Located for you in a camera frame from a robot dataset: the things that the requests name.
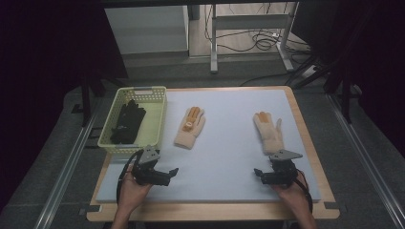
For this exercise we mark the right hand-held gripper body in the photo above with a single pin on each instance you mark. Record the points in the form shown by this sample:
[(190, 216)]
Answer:
[(281, 175)]

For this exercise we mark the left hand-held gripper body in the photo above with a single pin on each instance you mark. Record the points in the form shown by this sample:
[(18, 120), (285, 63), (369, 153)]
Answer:
[(149, 176)]

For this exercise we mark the pale yellow plastic basket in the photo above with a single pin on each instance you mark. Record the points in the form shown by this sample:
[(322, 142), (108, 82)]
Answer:
[(153, 122)]

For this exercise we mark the black glove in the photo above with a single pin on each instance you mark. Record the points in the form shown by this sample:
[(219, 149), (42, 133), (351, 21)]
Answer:
[(127, 124)]

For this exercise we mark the person's right hand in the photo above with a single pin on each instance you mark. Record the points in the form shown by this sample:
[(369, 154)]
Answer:
[(294, 194)]

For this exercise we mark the person's left hand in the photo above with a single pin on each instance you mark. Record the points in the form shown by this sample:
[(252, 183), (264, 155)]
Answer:
[(132, 194)]

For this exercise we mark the plain beige knitted glove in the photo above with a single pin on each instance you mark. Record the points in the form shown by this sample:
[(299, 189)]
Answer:
[(271, 137)]

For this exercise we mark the beige glove with orange patches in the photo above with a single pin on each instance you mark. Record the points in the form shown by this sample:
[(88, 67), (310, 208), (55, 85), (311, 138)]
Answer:
[(188, 137)]

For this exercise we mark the white foam mat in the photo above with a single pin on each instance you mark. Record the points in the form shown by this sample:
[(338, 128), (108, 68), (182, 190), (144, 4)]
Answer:
[(229, 133)]

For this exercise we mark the black stand legs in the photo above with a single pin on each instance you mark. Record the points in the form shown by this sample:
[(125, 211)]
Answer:
[(85, 101), (345, 95)]

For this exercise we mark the white power strip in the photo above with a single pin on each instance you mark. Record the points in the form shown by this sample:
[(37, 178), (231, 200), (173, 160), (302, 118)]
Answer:
[(309, 72)]

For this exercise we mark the white cabinet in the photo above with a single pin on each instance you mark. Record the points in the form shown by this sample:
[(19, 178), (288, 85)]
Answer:
[(146, 30)]

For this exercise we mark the dark curtain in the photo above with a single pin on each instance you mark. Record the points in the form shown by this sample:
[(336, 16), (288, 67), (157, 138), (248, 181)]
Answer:
[(375, 63), (38, 79)]

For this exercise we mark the aluminium rail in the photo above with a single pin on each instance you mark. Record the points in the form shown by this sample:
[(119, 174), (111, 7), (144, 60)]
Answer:
[(63, 178), (366, 159)]

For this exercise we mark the grey metal desk frame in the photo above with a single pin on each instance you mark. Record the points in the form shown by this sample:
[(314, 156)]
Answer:
[(251, 22)]

